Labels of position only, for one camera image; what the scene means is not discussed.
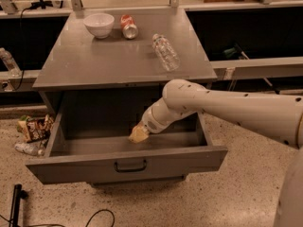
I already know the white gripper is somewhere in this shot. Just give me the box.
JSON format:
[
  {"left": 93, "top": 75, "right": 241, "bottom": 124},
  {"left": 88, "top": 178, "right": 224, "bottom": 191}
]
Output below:
[{"left": 129, "top": 109, "right": 161, "bottom": 143}]

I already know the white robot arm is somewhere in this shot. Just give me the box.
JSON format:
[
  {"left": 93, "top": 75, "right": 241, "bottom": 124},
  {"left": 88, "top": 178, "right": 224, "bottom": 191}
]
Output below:
[{"left": 130, "top": 79, "right": 303, "bottom": 227}]

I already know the open grey top drawer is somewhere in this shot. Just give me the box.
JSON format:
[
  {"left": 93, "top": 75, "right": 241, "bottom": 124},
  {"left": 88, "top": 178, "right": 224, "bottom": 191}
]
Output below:
[{"left": 25, "top": 86, "right": 228, "bottom": 185}]

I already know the grey metal cabinet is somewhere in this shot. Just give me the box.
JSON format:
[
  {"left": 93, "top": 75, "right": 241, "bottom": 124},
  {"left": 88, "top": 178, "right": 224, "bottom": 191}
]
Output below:
[{"left": 27, "top": 9, "right": 225, "bottom": 184}]

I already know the clear plastic water bottle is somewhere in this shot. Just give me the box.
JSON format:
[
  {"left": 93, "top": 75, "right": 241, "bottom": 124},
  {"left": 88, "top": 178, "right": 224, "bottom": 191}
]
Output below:
[{"left": 152, "top": 34, "right": 180, "bottom": 72}]

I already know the red soda can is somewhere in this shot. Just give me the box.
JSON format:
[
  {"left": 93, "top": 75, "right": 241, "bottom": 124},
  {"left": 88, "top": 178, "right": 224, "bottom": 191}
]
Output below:
[{"left": 120, "top": 14, "right": 138, "bottom": 40}]

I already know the brown snack bag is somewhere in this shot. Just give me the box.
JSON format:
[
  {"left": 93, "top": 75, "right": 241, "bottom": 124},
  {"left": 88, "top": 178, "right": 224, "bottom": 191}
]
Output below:
[{"left": 17, "top": 114, "right": 54, "bottom": 143}]

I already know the crushed plastic bottle on floor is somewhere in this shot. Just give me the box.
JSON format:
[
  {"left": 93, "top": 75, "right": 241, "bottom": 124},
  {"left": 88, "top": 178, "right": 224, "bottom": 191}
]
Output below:
[{"left": 14, "top": 140, "right": 46, "bottom": 156}]

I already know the white ceramic bowl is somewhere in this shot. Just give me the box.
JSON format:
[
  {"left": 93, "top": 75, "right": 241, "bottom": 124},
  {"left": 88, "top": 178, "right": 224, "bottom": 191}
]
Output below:
[{"left": 83, "top": 13, "right": 115, "bottom": 39}]

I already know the black stand on floor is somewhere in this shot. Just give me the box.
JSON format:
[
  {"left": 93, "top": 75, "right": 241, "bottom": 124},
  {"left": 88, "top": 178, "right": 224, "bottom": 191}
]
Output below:
[{"left": 9, "top": 183, "right": 28, "bottom": 227}]

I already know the plastic bottle at left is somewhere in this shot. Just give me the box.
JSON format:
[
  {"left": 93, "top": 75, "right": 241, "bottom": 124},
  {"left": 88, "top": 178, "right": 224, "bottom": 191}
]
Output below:
[{"left": 0, "top": 47, "right": 22, "bottom": 78}]

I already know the black drawer handle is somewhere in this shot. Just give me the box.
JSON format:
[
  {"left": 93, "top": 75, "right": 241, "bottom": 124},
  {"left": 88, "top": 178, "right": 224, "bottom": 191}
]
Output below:
[{"left": 114, "top": 160, "right": 148, "bottom": 173}]

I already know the black cable on floor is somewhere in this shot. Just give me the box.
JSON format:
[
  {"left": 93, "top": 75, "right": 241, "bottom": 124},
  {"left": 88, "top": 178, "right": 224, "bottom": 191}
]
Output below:
[{"left": 0, "top": 208, "right": 116, "bottom": 227}]

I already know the grey metal rail frame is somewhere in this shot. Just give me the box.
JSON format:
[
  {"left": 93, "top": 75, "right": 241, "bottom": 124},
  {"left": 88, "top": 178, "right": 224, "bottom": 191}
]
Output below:
[{"left": 0, "top": 0, "right": 303, "bottom": 93}]

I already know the green object behind rail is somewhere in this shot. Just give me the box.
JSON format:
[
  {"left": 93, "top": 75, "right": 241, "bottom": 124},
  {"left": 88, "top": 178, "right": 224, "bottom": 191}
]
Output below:
[{"left": 223, "top": 47, "right": 241, "bottom": 60}]

